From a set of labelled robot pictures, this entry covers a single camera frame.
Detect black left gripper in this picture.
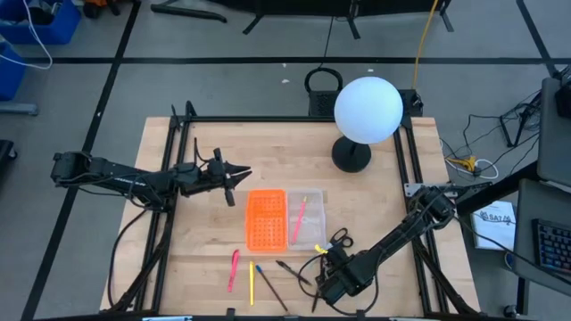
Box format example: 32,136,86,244
178,148,252,209

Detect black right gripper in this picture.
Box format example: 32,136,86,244
311,251,374,313

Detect black grip pen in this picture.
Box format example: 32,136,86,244
275,259,313,287

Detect clear plastic supply box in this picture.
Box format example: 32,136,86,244
286,187,327,251

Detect brown pencil blue eraser cap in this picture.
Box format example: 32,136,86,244
254,264,290,312

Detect orange perforated box lid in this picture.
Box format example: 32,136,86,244
244,188,288,253

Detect pink pencil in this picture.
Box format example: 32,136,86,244
291,195,309,245

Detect yellow highlighter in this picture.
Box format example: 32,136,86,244
248,260,256,307

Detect pink highlighter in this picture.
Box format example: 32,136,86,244
227,249,241,293

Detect white globe lamp black base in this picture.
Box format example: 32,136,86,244
331,76,405,174

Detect white printed paper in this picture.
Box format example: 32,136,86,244
471,200,517,251

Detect yellow white power plug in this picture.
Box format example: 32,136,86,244
445,154,500,180

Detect black curtain partition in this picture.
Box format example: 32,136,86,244
150,0,455,40

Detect dark grey desk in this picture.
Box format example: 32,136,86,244
454,160,571,286

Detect blue plastic bin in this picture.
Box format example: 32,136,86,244
0,42,28,102
0,0,82,45

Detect black backlit keyboard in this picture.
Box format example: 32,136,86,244
532,218,571,276

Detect black desk device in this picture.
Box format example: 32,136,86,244
555,66,571,119

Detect black-handled scissors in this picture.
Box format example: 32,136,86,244
321,226,354,258

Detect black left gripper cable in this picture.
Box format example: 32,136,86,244
193,136,211,165

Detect black metal table frame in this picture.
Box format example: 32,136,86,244
104,100,481,320

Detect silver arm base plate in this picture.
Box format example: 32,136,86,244
403,181,459,198

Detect yellow cable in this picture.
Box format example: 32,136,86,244
410,0,441,90

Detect black cable bundle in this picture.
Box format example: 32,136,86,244
439,91,543,179

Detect white cable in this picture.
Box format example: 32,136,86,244
0,0,54,71

